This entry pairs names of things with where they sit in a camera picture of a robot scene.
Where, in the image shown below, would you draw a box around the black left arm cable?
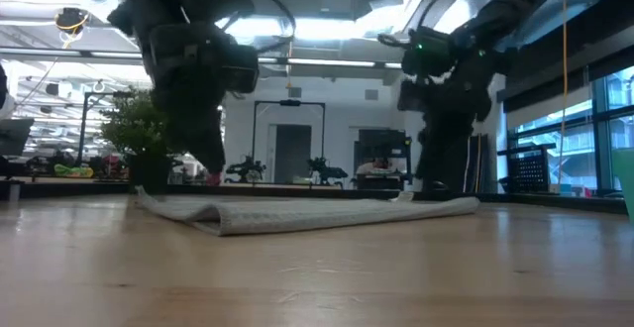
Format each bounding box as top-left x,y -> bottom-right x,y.
236,0 -> 299,55

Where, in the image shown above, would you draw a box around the grey waffle microfiber towel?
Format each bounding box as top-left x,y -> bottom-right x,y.
135,184 -> 481,238

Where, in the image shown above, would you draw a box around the small green potted plant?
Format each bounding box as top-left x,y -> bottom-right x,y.
99,87 -> 173,195

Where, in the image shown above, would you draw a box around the grey door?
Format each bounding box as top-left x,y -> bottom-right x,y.
272,123 -> 314,185

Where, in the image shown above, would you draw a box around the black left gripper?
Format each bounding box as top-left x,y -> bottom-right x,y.
148,19 -> 261,185

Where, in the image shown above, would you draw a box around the black aluminium rig frame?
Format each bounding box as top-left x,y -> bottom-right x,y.
0,177 -> 628,216

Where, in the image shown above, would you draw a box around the person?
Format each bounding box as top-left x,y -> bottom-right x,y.
355,157 -> 398,177

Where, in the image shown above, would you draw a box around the black shelf rack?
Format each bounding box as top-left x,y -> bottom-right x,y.
352,128 -> 414,191

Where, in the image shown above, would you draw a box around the black tall stand frame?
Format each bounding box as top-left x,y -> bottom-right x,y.
75,90 -> 131,167

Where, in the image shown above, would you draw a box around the black ceiling cable reel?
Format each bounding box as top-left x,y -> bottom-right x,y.
53,6 -> 91,37

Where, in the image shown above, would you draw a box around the grey ceiling box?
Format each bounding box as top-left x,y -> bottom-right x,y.
319,0 -> 373,22

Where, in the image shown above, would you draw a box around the green translucent plastic basket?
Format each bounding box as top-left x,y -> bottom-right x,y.
612,147 -> 634,225

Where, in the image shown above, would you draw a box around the ceiling light strip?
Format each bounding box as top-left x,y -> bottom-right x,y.
257,56 -> 403,70

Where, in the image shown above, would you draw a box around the black perforated desk stand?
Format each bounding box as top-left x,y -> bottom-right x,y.
496,143 -> 560,195

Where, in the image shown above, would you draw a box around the grey office monitor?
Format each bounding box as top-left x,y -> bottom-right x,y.
0,117 -> 36,158

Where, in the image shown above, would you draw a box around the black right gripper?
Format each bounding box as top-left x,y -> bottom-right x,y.
395,24 -> 507,192

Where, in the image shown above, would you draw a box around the black gantry frame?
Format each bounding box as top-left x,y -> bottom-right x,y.
252,99 -> 327,185

